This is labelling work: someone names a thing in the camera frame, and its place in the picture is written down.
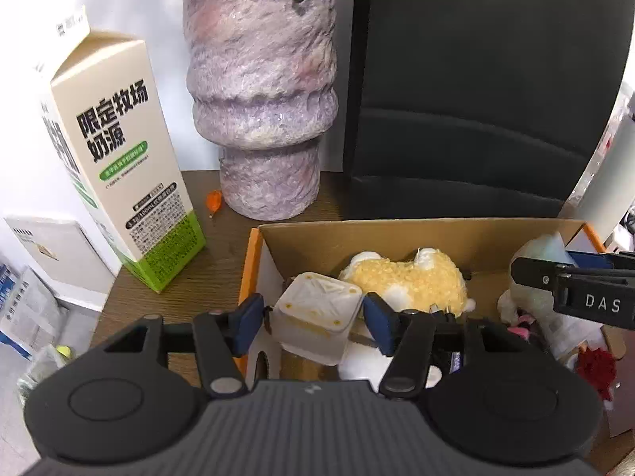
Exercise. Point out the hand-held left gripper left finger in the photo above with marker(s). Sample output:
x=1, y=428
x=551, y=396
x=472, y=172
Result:
x=245, y=325

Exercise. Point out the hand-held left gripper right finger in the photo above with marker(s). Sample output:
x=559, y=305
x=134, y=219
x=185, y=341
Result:
x=379, y=325

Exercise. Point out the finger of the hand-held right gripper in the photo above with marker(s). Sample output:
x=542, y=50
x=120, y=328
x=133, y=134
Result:
x=533, y=272
x=590, y=259

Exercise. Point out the white and yellow plush toy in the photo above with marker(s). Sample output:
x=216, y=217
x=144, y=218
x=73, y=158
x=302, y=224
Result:
x=411, y=277

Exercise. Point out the cotton swab box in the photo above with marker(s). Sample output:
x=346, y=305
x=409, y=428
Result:
x=317, y=317

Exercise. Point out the red cardboard box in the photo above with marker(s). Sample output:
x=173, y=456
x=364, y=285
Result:
x=322, y=248

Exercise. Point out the wooden desktop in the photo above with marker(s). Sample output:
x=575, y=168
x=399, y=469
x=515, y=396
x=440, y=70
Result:
x=218, y=267

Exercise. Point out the red fabric rose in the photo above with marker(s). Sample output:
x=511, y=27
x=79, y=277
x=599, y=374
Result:
x=595, y=364

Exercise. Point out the small orange scrap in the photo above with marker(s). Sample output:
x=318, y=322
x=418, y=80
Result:
x=214, y=203

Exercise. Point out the white and green milk carton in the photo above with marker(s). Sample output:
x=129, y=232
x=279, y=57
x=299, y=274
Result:
x=129, y=168

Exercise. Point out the black office chair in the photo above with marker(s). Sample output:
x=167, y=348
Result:
x=471, y=84

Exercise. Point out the white paper box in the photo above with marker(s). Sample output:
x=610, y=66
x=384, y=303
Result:
x=59, y=253

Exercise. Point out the blue and white packets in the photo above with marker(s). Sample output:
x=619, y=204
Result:
x=25, y=307

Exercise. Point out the purple stone vase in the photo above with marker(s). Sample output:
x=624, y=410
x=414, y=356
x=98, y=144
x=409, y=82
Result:
x=258, y=84

